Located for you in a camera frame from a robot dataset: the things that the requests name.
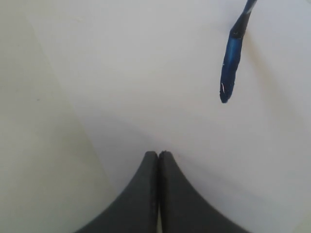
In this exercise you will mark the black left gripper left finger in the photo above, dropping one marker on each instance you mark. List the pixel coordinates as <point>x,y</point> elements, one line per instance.
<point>135,210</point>

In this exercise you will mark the black paintbrush blue tip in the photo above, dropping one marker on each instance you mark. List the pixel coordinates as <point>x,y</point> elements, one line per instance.
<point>232,55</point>

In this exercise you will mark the white paper sheet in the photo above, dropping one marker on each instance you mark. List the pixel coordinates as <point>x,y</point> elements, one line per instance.
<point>145,75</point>

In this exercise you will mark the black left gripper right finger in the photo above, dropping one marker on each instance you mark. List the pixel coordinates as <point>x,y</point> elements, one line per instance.
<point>182,208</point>

